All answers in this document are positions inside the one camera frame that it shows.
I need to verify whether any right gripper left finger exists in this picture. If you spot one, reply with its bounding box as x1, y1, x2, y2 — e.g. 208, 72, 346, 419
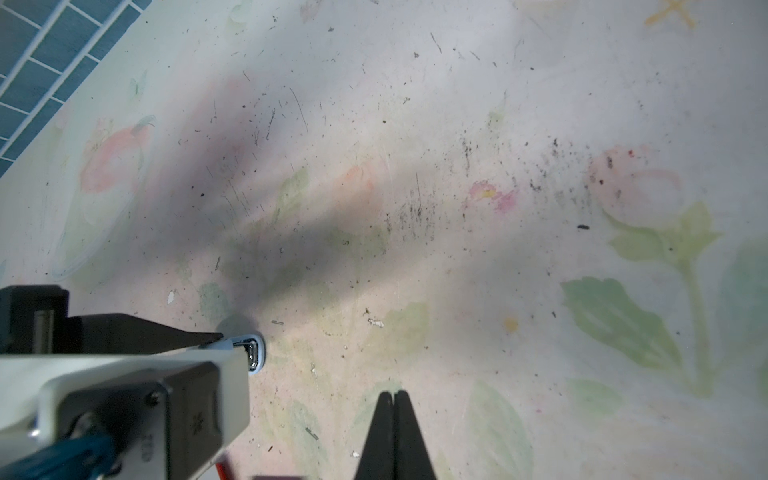
354, 392, 395, 480

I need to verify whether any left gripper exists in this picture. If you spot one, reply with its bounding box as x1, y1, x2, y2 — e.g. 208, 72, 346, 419
1, 285, 224, 355

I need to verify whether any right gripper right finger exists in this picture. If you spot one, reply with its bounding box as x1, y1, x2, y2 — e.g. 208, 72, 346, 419
393, 390, 437, 480

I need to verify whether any blue mini stapler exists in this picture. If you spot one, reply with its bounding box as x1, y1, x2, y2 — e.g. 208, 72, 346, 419
206, 333, 266, 376

